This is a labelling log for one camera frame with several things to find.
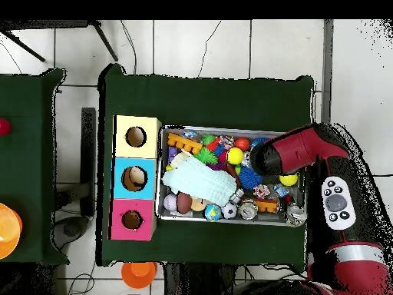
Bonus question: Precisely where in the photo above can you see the mint green cloth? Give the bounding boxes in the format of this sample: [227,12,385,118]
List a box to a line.
[161,157,239,207]

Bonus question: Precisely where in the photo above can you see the crushed silver drink can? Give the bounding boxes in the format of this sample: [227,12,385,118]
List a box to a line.
[285,204,308,228]

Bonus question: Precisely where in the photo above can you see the wooden three-hole box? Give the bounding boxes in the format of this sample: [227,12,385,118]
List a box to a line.
[108,114,163,242]

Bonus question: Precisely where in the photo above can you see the shallow clear mesh bin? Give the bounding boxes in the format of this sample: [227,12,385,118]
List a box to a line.
[154,124,310,227]

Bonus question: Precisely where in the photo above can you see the smooth yellow ball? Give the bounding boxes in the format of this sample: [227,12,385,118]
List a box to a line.
[226,147,246,165]

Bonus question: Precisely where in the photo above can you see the brown football toy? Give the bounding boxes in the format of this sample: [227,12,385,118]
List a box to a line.
[177,192,193,215]

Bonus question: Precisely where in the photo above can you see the orange red ball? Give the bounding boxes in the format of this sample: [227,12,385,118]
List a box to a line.
[234,137,252,152]

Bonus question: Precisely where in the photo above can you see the globe print ball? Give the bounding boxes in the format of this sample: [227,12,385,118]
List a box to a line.
[203,204,223,223]

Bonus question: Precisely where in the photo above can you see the blue spiky ball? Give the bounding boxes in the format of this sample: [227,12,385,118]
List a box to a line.
[250,137,271,149]
[237,165,264,191]

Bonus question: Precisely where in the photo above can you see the black white soccer ball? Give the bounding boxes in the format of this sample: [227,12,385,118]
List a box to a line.
[220,201,238,220]

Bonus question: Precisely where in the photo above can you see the dark green table cloth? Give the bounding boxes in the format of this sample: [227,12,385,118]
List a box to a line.
[0,68,70,267]
[97,62,315,273]

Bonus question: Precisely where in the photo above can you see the yellow tennis ball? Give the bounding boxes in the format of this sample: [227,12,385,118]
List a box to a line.
[279,173,299,187]

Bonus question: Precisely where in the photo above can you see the black upright stand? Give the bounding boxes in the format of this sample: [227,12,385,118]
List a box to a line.
[53,107,97,250]

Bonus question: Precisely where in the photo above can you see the black tripod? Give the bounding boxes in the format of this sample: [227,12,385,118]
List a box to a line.
[0,19,119,62]

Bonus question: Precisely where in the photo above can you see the large orange plastic cup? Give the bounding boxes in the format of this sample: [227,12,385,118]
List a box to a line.
[0,202,23,260]

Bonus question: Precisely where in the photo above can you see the thin black cable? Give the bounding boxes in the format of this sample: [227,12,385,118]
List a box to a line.
[196,19,223,78]
[119,19,138,75]

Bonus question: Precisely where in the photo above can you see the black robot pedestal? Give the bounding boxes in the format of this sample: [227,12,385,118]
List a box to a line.
[162,262,237,295]

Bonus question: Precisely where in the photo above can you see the black cable bundle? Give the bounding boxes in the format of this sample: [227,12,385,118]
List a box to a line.
[239,263,308,282]

